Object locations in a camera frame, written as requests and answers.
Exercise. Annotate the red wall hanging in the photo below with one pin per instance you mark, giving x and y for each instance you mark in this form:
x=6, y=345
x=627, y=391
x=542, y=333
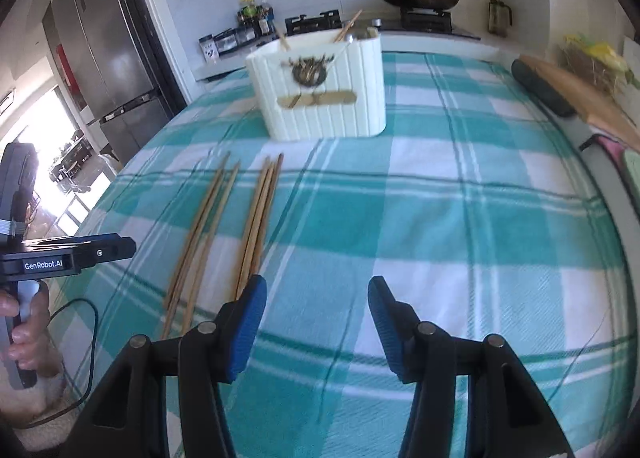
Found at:
x=64, y=66

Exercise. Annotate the black glass gas hob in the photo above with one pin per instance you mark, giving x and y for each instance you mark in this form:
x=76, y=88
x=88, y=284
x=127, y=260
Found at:
x=460, y=32

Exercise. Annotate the teal white plaid tablecloth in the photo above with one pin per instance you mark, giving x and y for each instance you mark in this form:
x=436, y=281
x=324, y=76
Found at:
x=450, y=238

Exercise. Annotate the light green plastic board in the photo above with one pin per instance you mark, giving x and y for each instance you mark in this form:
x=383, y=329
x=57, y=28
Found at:
x=632, y=173

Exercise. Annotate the green label sauce bottle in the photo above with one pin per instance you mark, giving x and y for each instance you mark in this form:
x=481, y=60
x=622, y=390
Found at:
x=246, y=11

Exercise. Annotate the yellow plastic bag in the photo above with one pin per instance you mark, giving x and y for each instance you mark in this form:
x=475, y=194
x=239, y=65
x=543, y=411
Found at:
x=600, y=51

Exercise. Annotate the blue cap bottle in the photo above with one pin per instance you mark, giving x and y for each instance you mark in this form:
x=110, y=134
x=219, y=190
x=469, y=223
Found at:
x=270, y=18

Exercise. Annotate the white label spice jar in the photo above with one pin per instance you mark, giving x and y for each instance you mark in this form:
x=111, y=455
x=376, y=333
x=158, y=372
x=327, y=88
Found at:
x=209, y=49

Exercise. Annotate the bundle of wooden chopsticks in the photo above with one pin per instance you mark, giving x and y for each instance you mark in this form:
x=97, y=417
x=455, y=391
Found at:
x=260, y=218

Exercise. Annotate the grey steel refrigerator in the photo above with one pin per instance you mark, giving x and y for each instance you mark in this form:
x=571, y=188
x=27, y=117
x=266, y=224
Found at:
x=110, y=53

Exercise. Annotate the dark soy sauce bottle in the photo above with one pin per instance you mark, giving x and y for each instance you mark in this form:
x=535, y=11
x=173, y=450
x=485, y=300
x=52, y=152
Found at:
x=261, y=23

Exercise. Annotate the wooden cutting board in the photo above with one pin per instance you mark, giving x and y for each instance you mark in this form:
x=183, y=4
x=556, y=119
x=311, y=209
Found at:
x=590, y=98

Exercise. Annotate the rack of spice jars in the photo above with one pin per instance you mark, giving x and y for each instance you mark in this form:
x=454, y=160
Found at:
x=232, y=41

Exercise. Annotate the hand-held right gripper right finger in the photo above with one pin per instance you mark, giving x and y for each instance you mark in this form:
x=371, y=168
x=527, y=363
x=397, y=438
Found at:
x=392, y=333

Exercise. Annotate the ceiling light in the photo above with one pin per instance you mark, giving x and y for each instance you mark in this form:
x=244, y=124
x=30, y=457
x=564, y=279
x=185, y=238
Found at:
x=5, y=103

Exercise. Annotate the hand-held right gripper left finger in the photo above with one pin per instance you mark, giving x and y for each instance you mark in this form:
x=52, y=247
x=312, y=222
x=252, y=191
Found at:
x=245, y=333

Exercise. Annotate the person's left hand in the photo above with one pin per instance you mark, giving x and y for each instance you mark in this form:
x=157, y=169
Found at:
x=37, y=333

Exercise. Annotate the brown water jug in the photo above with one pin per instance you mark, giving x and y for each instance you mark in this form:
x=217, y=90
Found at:
x=497, y=18

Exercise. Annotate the person's left forearm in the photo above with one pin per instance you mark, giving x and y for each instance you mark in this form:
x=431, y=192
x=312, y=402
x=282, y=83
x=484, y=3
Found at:
x=35, y=433

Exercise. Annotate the cream ribbed utensil holder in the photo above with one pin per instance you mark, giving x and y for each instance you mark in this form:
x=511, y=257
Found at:
x=325, y=113

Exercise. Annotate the wooden dining table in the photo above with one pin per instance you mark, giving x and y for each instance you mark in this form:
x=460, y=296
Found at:
x=67, y=158

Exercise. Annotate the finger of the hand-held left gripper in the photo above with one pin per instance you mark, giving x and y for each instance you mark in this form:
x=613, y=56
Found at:
x=107, y=249

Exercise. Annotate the pink plastic board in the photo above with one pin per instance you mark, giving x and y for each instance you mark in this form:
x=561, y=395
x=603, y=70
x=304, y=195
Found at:
x=612, y=148

